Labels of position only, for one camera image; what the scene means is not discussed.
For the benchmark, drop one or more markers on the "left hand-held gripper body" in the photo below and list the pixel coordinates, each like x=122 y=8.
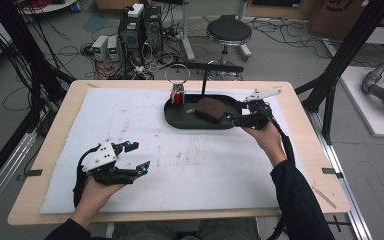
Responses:
x=100 y=158

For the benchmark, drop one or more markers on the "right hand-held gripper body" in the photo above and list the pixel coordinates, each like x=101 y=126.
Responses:
x=258 y=115

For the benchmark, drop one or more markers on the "brown ice cream bar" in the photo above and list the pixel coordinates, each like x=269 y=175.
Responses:
x=211 y=108

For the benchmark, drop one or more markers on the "black oval tray with stand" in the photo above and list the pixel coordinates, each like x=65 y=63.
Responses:
x=180 y=120

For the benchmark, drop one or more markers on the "person's left hand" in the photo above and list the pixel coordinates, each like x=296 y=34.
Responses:
x=95 y=196

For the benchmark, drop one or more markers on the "black round stool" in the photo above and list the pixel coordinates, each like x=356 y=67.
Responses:
x=228 y=30

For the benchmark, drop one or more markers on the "person's legs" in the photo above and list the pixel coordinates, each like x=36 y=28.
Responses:
x=186 y=231

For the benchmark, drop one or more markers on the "white power supply unit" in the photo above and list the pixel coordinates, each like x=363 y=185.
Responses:
x=113 y=48
x=99 y=46

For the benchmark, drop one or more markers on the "white platform board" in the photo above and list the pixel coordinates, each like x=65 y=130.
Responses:
x=363 y=116

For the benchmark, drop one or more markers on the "black computer tower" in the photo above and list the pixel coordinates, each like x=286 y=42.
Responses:
x=131 y=38
x=153 y=28

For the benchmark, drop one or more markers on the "brown cardboard box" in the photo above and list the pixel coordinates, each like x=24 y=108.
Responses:
x=340 y=18

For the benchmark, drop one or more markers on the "small white box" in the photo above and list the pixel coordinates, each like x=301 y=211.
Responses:
x=135 y=10

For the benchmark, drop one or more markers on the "black metal frame post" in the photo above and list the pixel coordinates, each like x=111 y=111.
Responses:
x=346 y=50

